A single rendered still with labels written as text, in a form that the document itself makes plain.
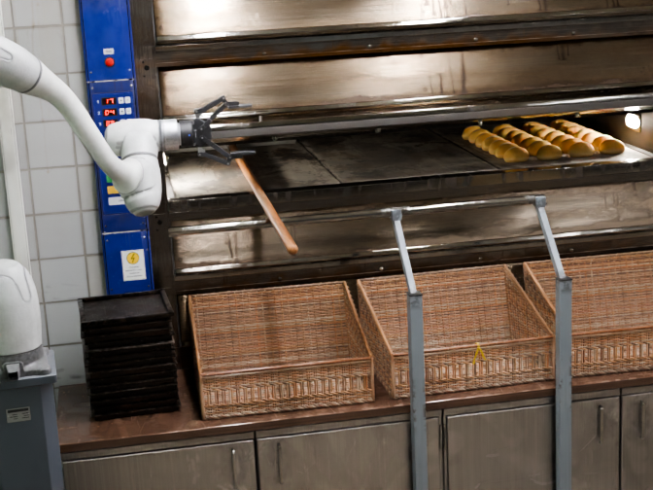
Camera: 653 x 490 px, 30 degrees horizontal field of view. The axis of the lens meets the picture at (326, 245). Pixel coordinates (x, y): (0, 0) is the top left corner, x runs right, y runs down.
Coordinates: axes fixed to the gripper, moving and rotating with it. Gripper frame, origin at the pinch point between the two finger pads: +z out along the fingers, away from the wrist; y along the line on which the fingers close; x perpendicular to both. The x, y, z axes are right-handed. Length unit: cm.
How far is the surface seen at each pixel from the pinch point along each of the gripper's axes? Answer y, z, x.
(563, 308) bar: 63, 94, 4
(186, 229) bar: 32.5, -20.0, -17.0
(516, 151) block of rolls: 27, 104, -73
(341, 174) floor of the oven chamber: 31, 39, -77
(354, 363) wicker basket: 77, 29, -5
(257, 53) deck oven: -16, 10, -55
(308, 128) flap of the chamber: 7.9, 23.2, -40.7
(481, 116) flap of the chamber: 8, 82, -42
